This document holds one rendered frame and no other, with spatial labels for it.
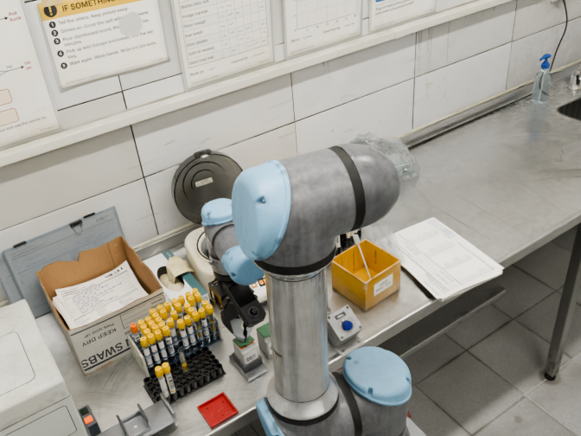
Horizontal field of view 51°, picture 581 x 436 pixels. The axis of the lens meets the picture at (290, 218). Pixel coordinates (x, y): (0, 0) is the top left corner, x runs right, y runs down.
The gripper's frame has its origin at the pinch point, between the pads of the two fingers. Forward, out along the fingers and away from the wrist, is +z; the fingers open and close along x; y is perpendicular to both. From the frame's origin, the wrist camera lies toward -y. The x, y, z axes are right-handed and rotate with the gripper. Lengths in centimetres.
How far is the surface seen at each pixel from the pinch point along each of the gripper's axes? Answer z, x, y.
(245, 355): 3.4, 1.2, -1.6
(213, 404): 9.6, 12.3, -4.2
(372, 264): 6.8, -45.2, 8.0
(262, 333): 3.1, -5.3, 1.5
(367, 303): 7.0, -34.1, -3.1
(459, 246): 8, -71, -1
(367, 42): -36, -82, 53
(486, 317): 97, -132, 30
